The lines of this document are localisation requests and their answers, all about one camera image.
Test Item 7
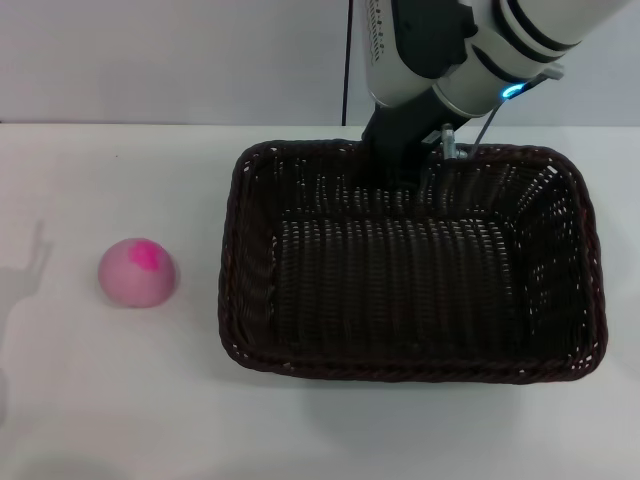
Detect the dark woven rectangular basket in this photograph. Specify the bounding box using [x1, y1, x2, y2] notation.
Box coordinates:
[217, 139, 609, 385]

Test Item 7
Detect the thin grey cable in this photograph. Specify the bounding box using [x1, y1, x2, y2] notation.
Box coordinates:
[469, 99, 504, 154]

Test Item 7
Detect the silver metal cable connector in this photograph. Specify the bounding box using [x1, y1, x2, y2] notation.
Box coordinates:
[439, 123, 470, 163]

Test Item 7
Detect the pink soft ball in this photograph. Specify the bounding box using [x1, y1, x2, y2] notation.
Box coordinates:
[97, 236, 181, 308]

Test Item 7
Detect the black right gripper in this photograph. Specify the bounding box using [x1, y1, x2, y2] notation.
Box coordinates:
[360, 88, 444, 193]

